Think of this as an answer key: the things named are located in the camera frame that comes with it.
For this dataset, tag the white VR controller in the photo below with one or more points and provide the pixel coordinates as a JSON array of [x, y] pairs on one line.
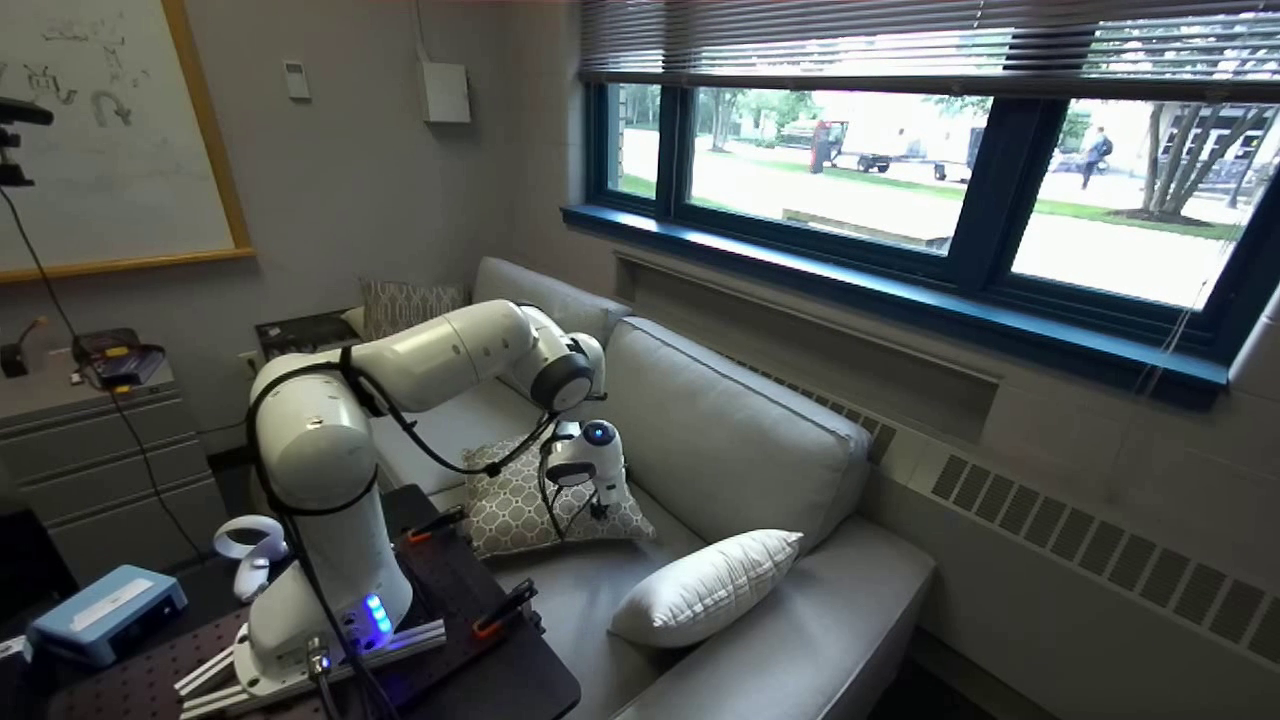
[[252, 545]]

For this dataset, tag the cream ribbed small pillow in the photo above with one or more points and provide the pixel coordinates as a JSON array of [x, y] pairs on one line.
[[708, 589]]

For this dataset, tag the wall radiator grille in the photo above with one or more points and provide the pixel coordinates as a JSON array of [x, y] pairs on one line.
[[1041, 542]]

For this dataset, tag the black orange clamp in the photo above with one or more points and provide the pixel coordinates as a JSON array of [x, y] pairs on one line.
[[492, 620]]

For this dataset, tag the light grey fabric sofa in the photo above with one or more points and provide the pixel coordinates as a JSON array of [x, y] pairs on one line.
[[708, 451]]

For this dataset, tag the wooden framed whiteboard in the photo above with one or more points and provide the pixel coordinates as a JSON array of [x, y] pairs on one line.
[[130, 168]]

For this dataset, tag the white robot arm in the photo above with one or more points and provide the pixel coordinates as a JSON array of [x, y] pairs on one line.
[[341, 610]]

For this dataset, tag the large blue framed window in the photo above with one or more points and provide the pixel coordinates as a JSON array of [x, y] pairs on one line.
[[1076, 182]]

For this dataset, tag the blue white box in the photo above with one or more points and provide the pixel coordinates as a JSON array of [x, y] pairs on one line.
[[108, 615]]

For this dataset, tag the beige geometric patterned pillow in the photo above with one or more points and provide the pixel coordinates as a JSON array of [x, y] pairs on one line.
[[522, 508]]

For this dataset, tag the white wall box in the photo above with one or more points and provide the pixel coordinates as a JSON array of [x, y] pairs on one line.
[[446, 95]]

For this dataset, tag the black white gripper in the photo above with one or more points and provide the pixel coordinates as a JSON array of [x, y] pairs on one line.
[[581, 480]]

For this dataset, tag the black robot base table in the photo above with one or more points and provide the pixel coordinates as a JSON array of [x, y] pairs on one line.
[[432, 669]]

